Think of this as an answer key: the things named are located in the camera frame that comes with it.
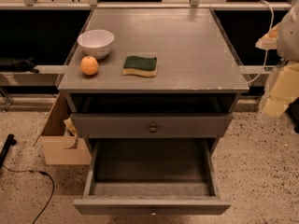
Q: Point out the black object on shelf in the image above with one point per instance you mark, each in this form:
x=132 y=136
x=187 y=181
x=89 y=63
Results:
x=17 y=65

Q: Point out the grey upper closed drawer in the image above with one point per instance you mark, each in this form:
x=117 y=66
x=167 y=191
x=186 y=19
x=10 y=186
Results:
x=151 y=125

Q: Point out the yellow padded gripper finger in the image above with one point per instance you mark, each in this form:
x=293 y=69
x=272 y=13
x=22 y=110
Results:
x=284 y=91

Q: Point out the cardboard box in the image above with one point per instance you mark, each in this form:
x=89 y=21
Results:
x=60 y=146

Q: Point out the green and yellow sponge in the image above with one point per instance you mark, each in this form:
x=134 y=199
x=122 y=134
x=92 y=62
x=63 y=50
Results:
x=140 y=66

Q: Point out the white ceramic bowl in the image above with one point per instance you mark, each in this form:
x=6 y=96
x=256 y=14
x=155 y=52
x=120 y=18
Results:
x=97 y=43

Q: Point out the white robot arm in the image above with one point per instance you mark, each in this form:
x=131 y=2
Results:
x=284 y=38

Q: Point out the orange fruit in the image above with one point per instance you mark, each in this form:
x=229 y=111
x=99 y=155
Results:
x=89 y=66

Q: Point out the grey open lower drawer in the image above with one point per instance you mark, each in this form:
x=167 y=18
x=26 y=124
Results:
x=151 y=177

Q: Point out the black bar on floor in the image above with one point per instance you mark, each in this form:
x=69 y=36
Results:
x=11 y=141

